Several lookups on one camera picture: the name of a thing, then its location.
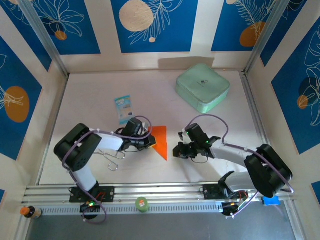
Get black electronics board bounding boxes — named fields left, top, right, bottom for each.
left=221, top=201, right=247, bottom=219
left=79, top=201, right=100, bottom=214

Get green capped can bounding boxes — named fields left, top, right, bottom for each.
left=135, top=196, right=150, bottom=213

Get mint green zip case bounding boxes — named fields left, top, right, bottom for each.
left=175, top=63, right=231, bottom=115

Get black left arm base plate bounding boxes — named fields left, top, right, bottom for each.
left=69, top=186, right=116, bottom=203

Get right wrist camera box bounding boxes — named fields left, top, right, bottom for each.
left=177, top=123, right=221, bottom=148

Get aluminium side rail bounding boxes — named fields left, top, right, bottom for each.
left=240, top=70, right=273, bottom=151

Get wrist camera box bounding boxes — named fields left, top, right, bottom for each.
left=124, top=118, right=151, bottom=138
left=177, top=123, right=221, bottom=148

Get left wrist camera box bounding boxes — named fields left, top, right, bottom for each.
left=124, top=118, right=151, bottom=138

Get metal wire tongs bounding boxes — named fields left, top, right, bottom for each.
left=98, top=149, right=126, bottom=172

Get blue box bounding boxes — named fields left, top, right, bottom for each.
left=261, top=196, right=280, bottom=207

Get aluminium mounting rail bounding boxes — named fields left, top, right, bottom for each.
left=21, top=180, right=297, bottom=205

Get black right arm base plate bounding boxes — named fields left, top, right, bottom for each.
left=202, top=183, right=248, bottom=201

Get brown bottle orange cap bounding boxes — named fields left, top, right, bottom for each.
left=19, top=205, right=43, bottom=220

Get blue wet wipes packet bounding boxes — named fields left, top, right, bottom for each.
left=114, top=94, right=137, bottom=125

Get aluminium frame post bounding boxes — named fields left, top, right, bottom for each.
left=18, top=0, right=70, bottom=77
left=243, top=0, right=292, bottom=76

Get slotted grey cable duct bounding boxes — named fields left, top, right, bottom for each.
left=39, top=201, right=225, bottom=216

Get orange cloth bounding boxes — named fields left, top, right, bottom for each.
left=147, top=125, right=169, bottom=161

